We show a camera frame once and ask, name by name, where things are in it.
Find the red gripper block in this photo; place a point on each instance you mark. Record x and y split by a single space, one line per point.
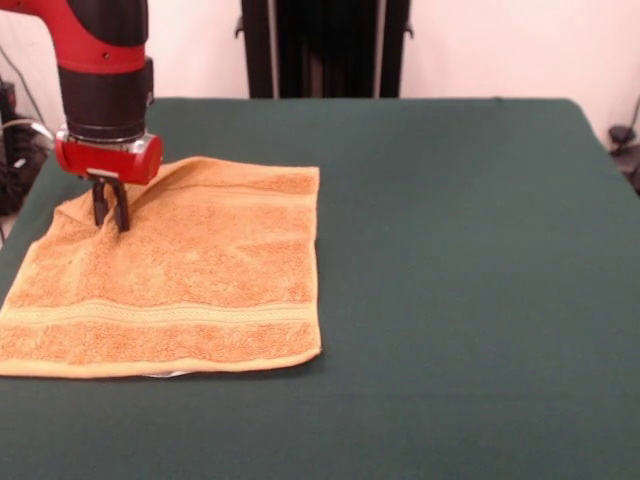
105 160

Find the tan terry towel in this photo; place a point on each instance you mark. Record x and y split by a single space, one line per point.
200 275

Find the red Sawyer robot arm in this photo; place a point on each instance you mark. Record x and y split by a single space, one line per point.
100 75

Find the upright black power strip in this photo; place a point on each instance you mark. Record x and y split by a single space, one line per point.
7 100

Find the dark green table cloth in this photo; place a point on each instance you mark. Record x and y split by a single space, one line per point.
475 300

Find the small black adapter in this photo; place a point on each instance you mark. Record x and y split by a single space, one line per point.
620 134

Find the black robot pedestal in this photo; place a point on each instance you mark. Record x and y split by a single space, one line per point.
325 50

